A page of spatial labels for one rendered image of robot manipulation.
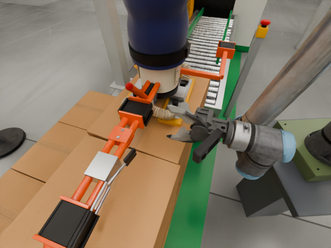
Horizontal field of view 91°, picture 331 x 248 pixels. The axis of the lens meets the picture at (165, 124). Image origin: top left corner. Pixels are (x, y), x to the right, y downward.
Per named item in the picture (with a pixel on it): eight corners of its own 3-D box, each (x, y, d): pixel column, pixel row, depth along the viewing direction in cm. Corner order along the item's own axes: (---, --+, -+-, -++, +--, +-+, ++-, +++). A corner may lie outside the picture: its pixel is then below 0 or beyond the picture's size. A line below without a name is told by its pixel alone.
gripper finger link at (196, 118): (179, 114, 50) (199, 130, 52) (177, 118, 48) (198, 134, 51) (189, 107, 46) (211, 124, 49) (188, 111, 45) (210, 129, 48)
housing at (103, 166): (102, 158, 49) (97, 150, 45) (122, 164, 47) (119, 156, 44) (88, 180, 44) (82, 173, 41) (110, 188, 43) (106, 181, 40)
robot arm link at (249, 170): (254, 155, 66) (269, 136, 56) (263, 183, 58) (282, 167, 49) (230, 153, 66) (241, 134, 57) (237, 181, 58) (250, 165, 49)
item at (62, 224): (71, 201, 41) (61, 194, 37) (97, 210, 39) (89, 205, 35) (46, 240, 36) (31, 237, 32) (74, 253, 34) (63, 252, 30)
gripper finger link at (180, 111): (171, 95, 51) (192, 113, 53) (165, 108, 47) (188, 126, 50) (177, 90, 48) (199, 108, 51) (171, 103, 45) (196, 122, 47)
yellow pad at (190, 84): (177, 77, 91) (178, 70, 88) (195, 80, 89) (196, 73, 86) (157, 122, 71) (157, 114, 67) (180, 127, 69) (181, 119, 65)
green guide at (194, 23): (197, 12, 284) (198, 6, 277) (203, 13, 282) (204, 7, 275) (168, 55, 186) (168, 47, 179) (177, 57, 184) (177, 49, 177)
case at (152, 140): (152, 106, 134) (148, 60, 103) (200, 120, 124) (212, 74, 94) (111, 171, 98) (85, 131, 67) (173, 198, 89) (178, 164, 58)
